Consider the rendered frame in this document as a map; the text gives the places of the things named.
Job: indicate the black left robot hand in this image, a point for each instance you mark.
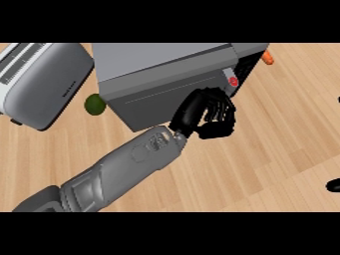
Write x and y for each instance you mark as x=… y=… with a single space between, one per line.
x=205 y=113

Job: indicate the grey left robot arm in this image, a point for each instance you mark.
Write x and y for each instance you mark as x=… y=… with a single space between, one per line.
x=124 y=166

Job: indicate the grey microwave door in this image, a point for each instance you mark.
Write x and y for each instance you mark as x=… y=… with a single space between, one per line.
x=172 y=99

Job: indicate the grey microwave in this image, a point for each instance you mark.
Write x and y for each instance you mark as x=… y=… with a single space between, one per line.
x=177 y=63

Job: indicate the orange carrot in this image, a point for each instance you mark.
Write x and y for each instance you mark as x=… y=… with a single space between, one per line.
x=268 y=58

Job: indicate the green round fruit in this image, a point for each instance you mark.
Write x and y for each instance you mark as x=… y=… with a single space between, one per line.
x=95 y=104

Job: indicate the silver toaster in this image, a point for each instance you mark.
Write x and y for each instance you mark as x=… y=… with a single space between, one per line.
x=35 y=83

